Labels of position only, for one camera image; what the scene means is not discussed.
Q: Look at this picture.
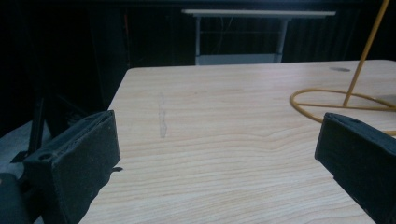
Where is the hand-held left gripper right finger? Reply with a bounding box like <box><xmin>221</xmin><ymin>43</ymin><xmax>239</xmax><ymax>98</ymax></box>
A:
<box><xmin>314</xmin><ymin>112</ymin><xmax>396</xmax><ymax>224</ymax></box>

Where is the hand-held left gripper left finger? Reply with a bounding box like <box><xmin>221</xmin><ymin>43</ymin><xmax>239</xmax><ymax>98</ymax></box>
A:
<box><xmin>21</xmin><ymin>109</ymin><xmax>121</xmax><ymax>224</ymax></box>

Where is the black metal stand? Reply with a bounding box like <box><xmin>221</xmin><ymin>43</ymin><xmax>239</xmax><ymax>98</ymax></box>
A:
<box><xmin>10</xmin><ymin>90</ymin><xmax>52</xmax><ymax>164</ymax></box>

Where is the white table with metal legs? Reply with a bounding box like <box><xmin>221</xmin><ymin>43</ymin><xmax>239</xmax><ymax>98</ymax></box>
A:
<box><xmin>181</xmin><ymin>8</ymin><xmax>337</xmax><ymax>66</ymax></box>

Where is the yellow metal wire stand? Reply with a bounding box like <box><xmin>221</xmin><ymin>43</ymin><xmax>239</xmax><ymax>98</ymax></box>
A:
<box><xmin>289</xmin><ymin>0</ymin><xmax>396</xmax><ymax>136</ymax></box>

